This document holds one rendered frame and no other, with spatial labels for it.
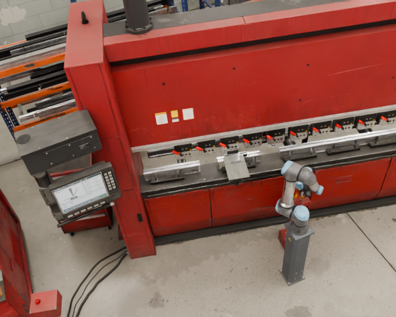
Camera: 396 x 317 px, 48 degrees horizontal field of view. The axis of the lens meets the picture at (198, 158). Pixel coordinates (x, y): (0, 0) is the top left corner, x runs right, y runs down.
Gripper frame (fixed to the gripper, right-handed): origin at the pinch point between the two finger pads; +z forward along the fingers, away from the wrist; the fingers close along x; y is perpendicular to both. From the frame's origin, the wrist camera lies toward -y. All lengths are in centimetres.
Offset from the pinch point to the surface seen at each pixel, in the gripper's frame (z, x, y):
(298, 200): -4.7, 8.1, -6.0
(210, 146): -43, 69, 48
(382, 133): -22, -87, 25
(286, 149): -20.7, 0.6, 38.3
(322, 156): -12.3, -29.4, 25.3
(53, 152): -114, 182, 20
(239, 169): -25, 49, 29
